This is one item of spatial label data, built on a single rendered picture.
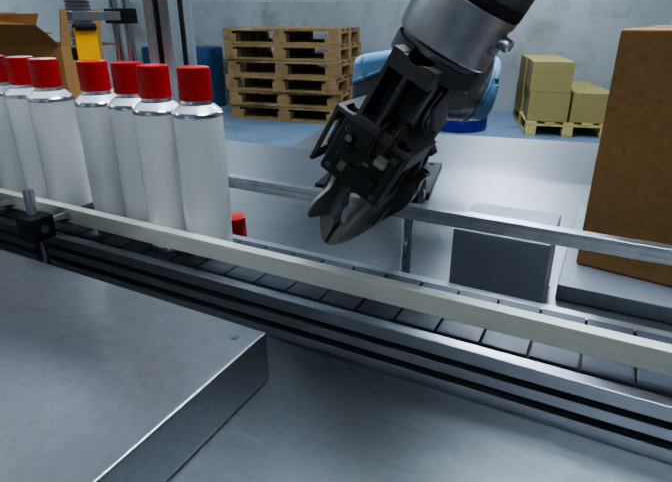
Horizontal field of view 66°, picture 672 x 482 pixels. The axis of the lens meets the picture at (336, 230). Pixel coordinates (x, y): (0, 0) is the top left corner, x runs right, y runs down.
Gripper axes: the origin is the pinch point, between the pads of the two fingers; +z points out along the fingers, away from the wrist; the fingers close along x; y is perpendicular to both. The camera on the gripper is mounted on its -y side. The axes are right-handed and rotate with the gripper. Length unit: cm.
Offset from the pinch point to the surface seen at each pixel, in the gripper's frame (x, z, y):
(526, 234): 14.2, -10.5, -2.7
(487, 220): 10.9, -9.4, -2.7
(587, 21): -24, -1, -666
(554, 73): -12, 45, -524
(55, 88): -38.8, 9.0, 0.8
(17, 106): -42.4, 13.8, 2.5
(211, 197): -13.0, 5.4, 2.0
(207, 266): -9.1, 11.5, 4.1
